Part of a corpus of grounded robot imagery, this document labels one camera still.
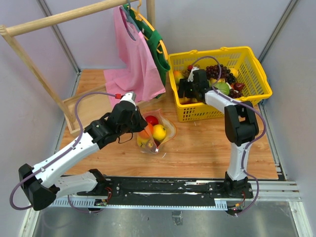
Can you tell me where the red apple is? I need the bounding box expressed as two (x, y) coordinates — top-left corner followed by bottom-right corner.
(145, 116), (159, 126)

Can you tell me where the orange fruit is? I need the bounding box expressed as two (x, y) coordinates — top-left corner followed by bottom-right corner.
(138, 123), (154, 139)

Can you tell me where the green cabbage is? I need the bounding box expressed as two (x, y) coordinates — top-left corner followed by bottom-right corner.
(214, 82), (230, 95)

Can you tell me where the clear zip top bag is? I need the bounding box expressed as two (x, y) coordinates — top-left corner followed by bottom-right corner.
(136, 109), (177, 154)

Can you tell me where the dark red mangosteen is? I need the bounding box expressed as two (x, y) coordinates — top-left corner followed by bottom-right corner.
(145, 140), (158, 154)

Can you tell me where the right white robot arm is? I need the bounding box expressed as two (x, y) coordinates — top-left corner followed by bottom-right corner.
(177, 67), (259, 198)

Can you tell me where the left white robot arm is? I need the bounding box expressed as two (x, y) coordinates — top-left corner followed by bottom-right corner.
(18, 101), (148, 211)

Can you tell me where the green orange mango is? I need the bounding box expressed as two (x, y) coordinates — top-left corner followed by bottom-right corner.
(173, 71), (185, 85)

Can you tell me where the dark purple grape bunch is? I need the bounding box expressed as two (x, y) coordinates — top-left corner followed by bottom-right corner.
(206, 64), (237, 84)

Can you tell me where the yellow peach fruit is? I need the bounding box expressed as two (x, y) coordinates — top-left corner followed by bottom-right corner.
(230, 68), (239, 78)

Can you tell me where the pink shirt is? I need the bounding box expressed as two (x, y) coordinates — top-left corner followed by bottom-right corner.
(104, 6), (165, 102)

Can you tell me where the wooden clothes rack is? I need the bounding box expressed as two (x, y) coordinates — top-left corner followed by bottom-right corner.
(0, 0), (166, 138)

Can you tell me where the green shirt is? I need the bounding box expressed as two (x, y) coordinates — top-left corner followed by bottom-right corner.
(123, 4), (170, 86)

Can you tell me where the yellow plastic basket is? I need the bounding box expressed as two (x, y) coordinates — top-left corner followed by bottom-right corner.
(168, 46), (273, 122)

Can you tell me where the yellow hanger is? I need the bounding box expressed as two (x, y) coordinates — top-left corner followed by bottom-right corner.
(130, 3), (168, 60)

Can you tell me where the grey hanger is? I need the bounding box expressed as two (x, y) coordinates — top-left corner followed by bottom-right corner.
(119, 5), (140, 41)

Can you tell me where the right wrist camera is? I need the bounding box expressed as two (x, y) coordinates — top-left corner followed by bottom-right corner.
(187, 65), (199, 82)

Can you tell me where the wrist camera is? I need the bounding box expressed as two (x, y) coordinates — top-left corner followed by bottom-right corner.
(187, 65), (199, 82)
(115, 91), (136, 107)

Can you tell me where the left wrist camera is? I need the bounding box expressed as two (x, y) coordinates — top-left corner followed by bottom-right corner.
(115, 91), (136, 107)

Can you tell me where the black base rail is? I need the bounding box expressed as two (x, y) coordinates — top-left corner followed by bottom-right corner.
(77, 176), (254, 208)

